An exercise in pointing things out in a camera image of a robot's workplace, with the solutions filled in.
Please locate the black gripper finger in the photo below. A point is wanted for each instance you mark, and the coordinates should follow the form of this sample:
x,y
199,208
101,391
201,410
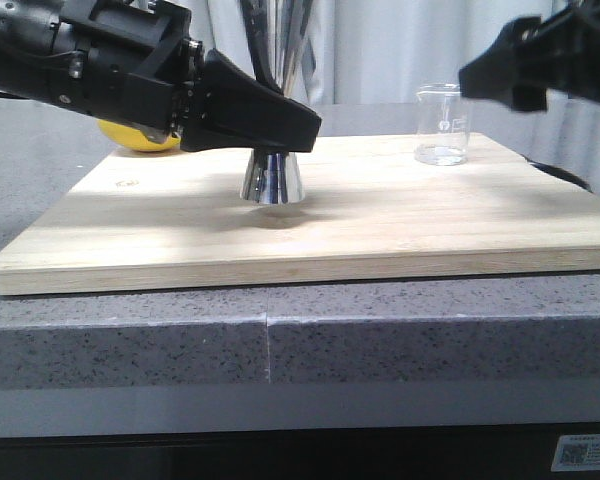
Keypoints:
x,y
226,108
254,16

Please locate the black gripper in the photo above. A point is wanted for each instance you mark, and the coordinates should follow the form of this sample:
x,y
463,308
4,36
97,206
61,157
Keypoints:
x,y
529,56
106,59

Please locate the steel double jigger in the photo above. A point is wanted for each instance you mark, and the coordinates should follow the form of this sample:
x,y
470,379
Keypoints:
x,y
274,177

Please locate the small glass beaker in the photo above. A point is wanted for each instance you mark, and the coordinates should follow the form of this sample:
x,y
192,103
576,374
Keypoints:
x,y
443,125

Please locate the yellow lemon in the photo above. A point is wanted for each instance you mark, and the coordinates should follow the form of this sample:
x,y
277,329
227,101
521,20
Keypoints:
x,y
134,139

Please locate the black cutting board loop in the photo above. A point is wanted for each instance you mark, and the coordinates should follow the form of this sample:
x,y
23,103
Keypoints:
x,y
559,173

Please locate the grey curtain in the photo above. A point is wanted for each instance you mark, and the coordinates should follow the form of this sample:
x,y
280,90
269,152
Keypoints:
x,y
373,52

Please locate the wooden cutting board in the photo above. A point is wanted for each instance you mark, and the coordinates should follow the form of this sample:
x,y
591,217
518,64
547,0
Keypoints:
x,y
371,211

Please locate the white QR code sticker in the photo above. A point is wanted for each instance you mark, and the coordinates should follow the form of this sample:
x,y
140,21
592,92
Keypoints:
x,y
577,453

